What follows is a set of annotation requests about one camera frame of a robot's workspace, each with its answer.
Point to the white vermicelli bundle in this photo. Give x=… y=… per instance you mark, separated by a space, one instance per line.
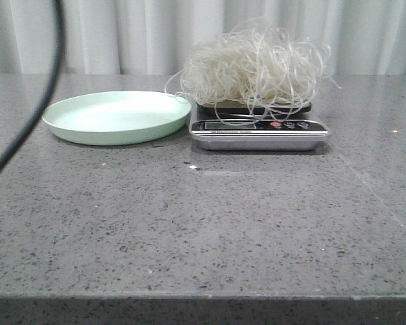
x=256 y=70

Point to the silver digital kitchen scale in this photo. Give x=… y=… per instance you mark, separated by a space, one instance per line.
x=235 y=127

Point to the light green round plate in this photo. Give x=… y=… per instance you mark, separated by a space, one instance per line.
x=116 y=118

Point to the white pleated curtain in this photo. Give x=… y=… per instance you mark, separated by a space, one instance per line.
x=154 y=37

